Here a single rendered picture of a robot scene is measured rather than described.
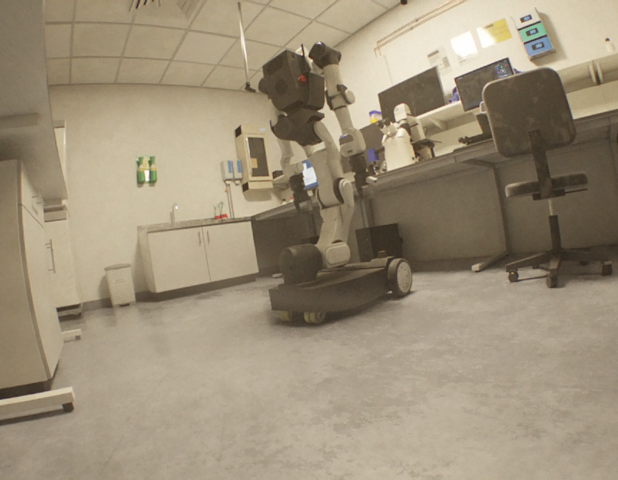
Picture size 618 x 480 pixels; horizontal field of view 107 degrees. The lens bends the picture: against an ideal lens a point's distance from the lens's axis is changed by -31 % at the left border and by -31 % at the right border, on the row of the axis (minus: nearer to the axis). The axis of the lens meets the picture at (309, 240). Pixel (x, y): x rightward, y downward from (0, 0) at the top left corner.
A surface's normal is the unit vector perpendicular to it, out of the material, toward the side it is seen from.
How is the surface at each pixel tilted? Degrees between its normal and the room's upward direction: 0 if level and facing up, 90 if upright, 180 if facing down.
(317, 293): 90
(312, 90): 101
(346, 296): 90
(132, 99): 90
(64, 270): 90
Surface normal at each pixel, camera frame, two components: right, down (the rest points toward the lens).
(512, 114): -0.69, 0.11
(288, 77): -0.61, 0.37
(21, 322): 0.61, -0.10
